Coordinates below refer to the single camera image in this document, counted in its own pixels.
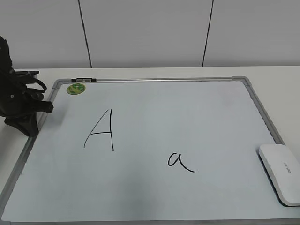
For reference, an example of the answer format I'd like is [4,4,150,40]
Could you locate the black and silver board clip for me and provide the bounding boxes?
[71,78,97,83]

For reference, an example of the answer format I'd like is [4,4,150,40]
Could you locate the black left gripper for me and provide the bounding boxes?
[0,71,53,137]

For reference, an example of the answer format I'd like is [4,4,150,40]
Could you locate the white board eraser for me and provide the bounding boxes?
[258,144,300,207]

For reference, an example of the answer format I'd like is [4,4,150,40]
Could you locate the green round magnet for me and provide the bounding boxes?
[66,83,86,95]

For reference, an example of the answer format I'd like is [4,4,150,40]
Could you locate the white board with aluminium frame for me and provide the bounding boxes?
[0,76,300,224]

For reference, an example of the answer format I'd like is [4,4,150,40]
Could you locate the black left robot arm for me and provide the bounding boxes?
[0,37,53,137]

